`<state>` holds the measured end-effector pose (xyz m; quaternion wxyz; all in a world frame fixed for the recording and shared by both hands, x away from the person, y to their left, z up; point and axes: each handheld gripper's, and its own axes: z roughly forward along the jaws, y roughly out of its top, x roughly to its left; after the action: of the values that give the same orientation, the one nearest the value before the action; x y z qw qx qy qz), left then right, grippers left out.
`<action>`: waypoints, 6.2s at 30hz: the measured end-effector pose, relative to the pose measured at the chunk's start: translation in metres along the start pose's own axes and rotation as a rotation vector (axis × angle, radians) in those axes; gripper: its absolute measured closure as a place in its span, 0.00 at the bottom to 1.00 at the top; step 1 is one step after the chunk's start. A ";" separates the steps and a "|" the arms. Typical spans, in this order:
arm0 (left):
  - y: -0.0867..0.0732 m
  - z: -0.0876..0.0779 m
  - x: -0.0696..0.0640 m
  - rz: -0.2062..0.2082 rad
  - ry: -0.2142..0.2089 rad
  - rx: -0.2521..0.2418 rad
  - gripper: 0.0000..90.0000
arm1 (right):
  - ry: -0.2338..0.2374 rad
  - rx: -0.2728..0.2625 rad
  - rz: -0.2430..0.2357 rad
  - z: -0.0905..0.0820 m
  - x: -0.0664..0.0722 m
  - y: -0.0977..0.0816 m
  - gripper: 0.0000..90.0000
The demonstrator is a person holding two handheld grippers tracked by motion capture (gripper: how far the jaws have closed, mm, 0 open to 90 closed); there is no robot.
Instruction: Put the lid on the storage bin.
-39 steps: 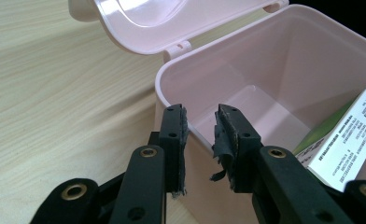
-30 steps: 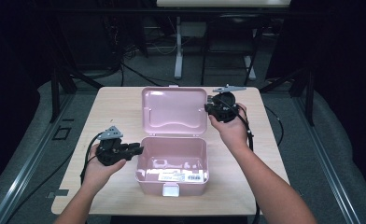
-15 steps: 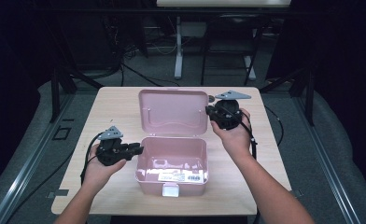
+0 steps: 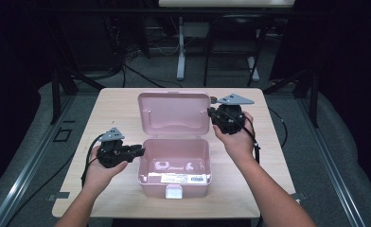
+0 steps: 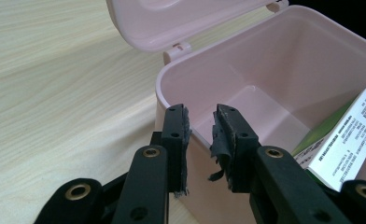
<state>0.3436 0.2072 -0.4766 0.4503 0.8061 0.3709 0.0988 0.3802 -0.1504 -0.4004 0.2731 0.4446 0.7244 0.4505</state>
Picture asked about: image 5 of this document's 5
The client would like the white and green medicine box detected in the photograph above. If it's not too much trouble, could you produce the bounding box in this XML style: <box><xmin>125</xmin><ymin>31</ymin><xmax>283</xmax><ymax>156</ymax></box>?
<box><xmin>290</xmin><ymin>87</ymin><xmax>366</xmax><ymax>193</ymax></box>

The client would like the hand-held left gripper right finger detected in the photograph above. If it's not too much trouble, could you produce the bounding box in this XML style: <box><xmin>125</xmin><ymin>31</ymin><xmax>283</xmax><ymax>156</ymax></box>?
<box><xmin>207</xmin><ymin>103</ymin><xmax>262</xmax><ymax>194</ymax></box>

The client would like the pink storage box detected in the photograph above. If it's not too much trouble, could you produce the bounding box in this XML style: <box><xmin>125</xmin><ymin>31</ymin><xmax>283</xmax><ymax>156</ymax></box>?
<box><xmin>105</xmin><ymin>0</ymin><xmax>366</xmax><ymax>224</ymax></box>

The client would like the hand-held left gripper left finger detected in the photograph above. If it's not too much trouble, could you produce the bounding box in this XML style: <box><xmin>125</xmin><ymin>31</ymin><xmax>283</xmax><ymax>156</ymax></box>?
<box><xmin>150</xmin><ymin>103</ymin><xmax>193</xmax><ymax>198</ymax></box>

